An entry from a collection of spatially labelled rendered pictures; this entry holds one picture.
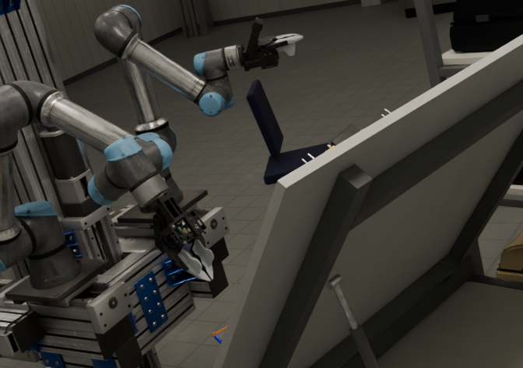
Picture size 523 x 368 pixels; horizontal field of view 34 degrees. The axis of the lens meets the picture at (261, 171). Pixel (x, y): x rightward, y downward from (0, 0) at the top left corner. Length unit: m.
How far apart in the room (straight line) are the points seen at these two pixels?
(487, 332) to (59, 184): 1.34
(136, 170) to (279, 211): 0.67
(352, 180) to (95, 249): 1.52
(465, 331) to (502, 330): 0.10
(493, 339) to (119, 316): 1.02
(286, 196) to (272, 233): 0.08
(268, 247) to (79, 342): 1.32
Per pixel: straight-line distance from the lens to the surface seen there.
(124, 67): 2.89
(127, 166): 1.88
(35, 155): 2.72
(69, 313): 2.53
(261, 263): 1.36
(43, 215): 2.49
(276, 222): 1.29
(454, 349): 2.40
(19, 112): 2.21
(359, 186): 1.34
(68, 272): 2.53
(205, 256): 1.91
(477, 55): 2.54
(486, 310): 2.55
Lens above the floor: 2.07
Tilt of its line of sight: 18 degrees down
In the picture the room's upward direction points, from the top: 15 degrees counter-clockwise
